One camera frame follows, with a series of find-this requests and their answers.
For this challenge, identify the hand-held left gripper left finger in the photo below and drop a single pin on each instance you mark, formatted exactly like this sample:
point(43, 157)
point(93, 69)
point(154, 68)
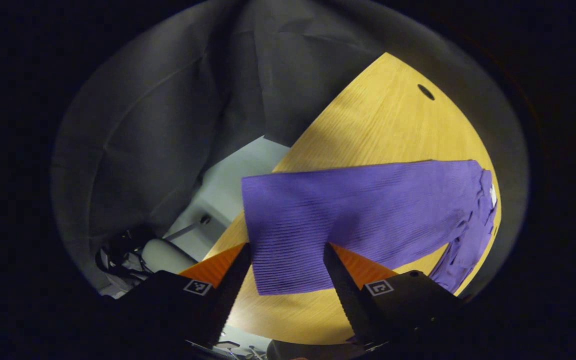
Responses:
point(228, 300)

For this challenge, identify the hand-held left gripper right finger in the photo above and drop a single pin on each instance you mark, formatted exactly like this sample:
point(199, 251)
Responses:
point(345, 295)

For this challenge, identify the purple button shirt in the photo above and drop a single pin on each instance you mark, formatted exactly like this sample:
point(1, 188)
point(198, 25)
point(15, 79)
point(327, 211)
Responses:
point(368, 210)

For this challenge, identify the white rounded object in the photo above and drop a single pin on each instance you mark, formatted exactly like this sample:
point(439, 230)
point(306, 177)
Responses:
point(165, 255)

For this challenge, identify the thin grey rod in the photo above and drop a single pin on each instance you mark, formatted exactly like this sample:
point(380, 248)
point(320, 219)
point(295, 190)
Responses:
point(188, 229)

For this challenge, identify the black backdrop cloth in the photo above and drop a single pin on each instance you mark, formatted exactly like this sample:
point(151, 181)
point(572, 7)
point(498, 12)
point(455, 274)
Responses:
point(168, 125)

